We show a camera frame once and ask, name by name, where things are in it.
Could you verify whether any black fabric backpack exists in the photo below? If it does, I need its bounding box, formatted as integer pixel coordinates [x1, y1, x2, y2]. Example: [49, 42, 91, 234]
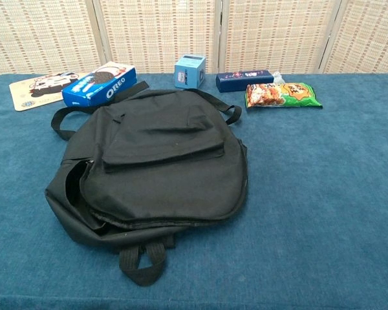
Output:
[44, 81, 250, 287]

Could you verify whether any small light blue box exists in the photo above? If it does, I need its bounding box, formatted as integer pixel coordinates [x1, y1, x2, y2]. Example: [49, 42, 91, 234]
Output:
[174, 54, 207, 90]

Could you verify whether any long dark blue box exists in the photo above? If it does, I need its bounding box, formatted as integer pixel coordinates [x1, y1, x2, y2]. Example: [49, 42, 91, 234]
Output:
[215, 70, 275, 94]

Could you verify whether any green orange snack bag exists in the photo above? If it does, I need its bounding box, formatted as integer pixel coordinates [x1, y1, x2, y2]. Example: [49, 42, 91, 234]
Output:
[244, 81, 323, 110]

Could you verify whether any blue Oreo cookie box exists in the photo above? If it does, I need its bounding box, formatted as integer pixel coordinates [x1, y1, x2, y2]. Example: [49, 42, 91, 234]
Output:
[61, 61, 138, 107]

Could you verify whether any woven folding screen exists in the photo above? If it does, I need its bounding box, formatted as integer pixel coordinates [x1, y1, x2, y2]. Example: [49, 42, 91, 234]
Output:
[0, 0, 388, 78]

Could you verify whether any blue tablecloth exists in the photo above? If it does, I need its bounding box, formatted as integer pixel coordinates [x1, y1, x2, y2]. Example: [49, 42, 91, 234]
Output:
[0, 72, 388, 310]

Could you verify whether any cartoon print mouse pad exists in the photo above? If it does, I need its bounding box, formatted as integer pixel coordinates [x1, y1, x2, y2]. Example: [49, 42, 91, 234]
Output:
[8, 72, 90, 112]

